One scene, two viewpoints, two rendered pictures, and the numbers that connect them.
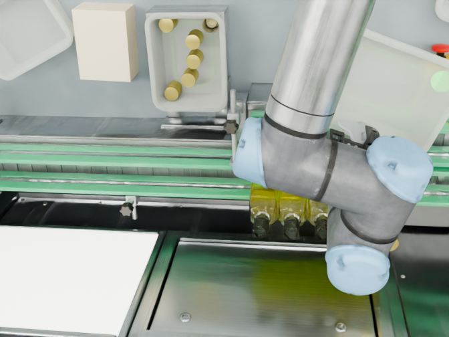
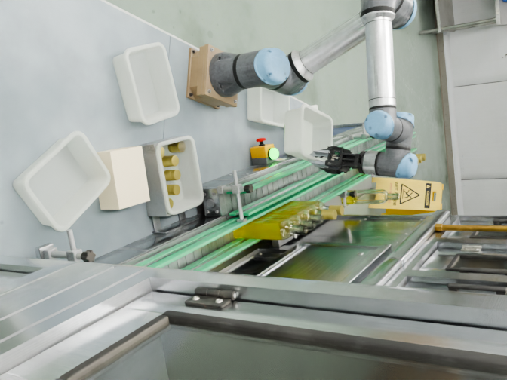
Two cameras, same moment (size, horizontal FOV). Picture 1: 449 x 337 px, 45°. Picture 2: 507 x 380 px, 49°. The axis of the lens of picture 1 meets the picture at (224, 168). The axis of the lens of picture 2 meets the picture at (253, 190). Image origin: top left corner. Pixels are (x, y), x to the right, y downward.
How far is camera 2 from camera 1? 1.53 m
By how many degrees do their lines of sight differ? 62
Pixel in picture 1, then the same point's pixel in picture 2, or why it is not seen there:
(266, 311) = (334, 268)
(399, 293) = not seen: hidden behind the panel
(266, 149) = (390, 116)
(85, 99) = (98, 239)
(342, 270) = (412, 163)
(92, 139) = (149, 251)
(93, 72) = (127, 200)
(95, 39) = (127, 171)
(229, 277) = (296, 274)
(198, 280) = not seen: hidden behind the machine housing
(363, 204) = (408, 132)
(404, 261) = not seen: hidden behind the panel
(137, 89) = (132, 216)
